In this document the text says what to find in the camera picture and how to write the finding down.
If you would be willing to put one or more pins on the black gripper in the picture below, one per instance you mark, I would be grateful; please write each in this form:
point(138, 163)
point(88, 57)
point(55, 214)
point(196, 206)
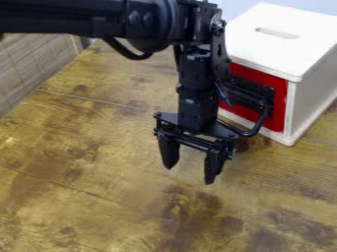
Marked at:
point(215, 137)

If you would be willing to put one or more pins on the red drawer front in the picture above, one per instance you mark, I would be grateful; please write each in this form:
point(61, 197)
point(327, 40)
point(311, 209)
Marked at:
point(261, 87)

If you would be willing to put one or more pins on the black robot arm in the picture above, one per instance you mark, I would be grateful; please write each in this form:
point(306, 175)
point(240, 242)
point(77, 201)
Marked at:
point(138, 28)

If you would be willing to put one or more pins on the woven bamboo blind panel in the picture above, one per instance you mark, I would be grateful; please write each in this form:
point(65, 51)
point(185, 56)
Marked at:
point(31, 57)

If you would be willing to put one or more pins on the white wooden drawer box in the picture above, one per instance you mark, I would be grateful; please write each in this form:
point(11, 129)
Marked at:
point(284, 47)

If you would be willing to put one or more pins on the black metal drawer handle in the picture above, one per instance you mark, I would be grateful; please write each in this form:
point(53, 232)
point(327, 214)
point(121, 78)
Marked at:
point(244, 110)

